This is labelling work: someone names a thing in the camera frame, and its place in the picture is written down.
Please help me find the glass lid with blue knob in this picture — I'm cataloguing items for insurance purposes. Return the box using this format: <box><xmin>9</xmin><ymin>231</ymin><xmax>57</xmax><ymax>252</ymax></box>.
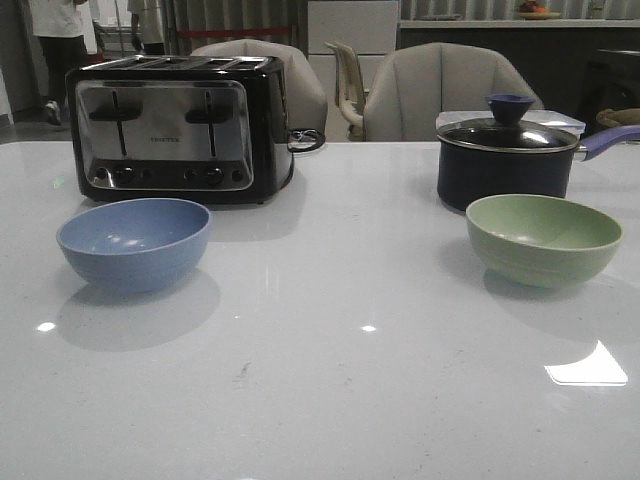
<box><xmin>436</xmin><ymin>93</ymin><xmax>578</xmax><ymax>153</ymax></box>

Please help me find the white cabinet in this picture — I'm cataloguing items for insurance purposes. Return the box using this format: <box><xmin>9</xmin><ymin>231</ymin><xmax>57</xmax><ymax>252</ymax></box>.
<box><xmin>307</xmin><ymin>1</ymin><xmax>400</xmax><ymax>142</ymax></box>

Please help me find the fruit bowl on counter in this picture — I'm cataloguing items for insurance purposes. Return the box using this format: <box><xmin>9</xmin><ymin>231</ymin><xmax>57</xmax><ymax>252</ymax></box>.
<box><xmin>516</xmin><ymin>0</ymin><xmax>560</xmax><ymax>20</ymax></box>

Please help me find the cream plastic chair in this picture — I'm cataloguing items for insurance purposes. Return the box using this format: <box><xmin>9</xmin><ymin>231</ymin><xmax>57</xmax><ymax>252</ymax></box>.
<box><xmin>325</xmin><ymin>41</ymin><xmax>367</xmax><ymax>141</ymax></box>

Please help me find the beige armchair left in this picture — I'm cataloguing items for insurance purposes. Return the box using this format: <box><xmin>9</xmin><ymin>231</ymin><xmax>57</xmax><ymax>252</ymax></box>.
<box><xmin>191</xmin><ymin>39</ymin><xmax>328</xmax><ymax>134</ymax></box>

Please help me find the green bowl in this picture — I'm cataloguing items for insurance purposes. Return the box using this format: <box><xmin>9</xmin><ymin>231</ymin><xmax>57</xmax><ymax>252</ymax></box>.
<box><xmin>466</xmin><ymin>194</ymin><xmax>623</xmax><ymax>288</ymax></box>

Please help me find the beige armchair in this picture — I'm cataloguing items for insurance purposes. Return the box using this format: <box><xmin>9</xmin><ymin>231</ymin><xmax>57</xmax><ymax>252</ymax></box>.
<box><xmin>191</xmin><ymin>39</ymin><xmax>328</xmax><ymax>134</ymax></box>
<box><xmin>363</xmin><ymin>42</ymin><xmax>544</xmax><ymax>142</ymax></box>

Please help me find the dark blue saucepan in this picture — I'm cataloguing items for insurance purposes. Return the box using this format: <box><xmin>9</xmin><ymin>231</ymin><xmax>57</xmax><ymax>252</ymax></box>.
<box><xmin>437</xmin><ymin>133</ymin><xmax>618</xmax><ymax>211</ymax></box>

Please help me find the black chrome four-slot toaster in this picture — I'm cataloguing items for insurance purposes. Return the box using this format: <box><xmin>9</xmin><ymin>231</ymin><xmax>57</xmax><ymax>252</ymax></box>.
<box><xmin>66</xmin><ymin>55</ymin><xmax>294</xmax><ymax>204</ymax></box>

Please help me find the blue bowl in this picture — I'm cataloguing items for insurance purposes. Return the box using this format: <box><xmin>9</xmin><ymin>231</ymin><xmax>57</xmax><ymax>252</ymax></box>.
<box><xmin>56</xmin><ymin>198</ymin><xmax>213</xmax><ymax>293</ymax></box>

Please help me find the black toaster power cord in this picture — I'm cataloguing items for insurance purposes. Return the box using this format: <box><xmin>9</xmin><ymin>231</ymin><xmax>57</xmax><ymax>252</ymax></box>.
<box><xmin>286</xmin><ymin>128</ymin><xmax>327</xmax><ymax>153</ymax></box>

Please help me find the beige armchair right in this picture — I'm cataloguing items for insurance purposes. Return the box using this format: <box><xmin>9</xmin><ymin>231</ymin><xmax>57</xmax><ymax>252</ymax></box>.
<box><xmin>363</xmin><ymin>42</ymin><xmax>544</xmax><ymax>142</ymax></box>

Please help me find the dark counter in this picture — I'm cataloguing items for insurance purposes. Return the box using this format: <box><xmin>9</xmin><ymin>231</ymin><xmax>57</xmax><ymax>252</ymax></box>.
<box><xmin>398</xmin><ymin>20</ymin><xmax>639</xmax><ymax>116</ymax></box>

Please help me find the person in white shirt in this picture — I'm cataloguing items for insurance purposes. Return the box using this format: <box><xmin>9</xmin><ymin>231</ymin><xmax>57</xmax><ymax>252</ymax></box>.
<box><xmin>27</xmin><ymin>0</ymin><xmax>88</xmax><ymax>125</ymax></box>

